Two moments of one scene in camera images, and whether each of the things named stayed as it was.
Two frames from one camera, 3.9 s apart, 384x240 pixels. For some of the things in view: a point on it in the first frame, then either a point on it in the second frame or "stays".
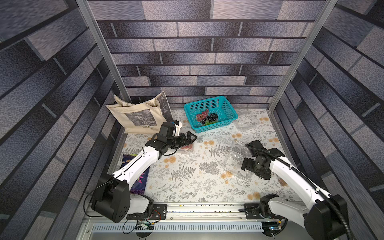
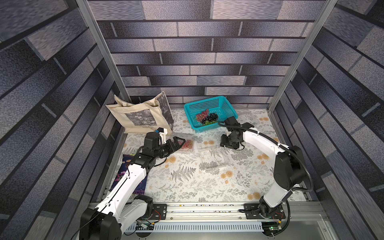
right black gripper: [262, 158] -> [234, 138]
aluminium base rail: [197, 221] stays
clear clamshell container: [191, 149] stays
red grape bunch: [188, 147] stays
